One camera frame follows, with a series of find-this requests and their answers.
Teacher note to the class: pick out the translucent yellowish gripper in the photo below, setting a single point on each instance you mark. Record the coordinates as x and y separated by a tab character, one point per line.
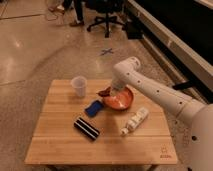
113	93

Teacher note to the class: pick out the dark red pepper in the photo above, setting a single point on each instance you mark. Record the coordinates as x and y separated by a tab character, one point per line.
104	93

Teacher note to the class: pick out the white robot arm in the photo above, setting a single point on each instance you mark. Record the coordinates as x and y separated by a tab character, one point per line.
195	114

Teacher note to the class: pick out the orange ceramic bowl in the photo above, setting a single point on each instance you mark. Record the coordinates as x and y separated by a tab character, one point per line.
122	102

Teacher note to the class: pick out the blue sponge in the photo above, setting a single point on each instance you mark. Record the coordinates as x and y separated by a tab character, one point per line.
94	108

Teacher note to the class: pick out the white plastic bottle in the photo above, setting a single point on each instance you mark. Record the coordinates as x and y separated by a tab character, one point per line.
135	121

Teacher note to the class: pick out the black white striped box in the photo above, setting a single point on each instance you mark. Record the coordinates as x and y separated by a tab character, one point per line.
86	128

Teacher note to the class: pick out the wooden table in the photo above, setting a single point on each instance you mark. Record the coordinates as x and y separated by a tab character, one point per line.
57	142

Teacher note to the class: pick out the black office chair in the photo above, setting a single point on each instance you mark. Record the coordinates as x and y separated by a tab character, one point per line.
106	7

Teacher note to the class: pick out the person's legs and shoes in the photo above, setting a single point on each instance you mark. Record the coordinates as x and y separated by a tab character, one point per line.
64	6

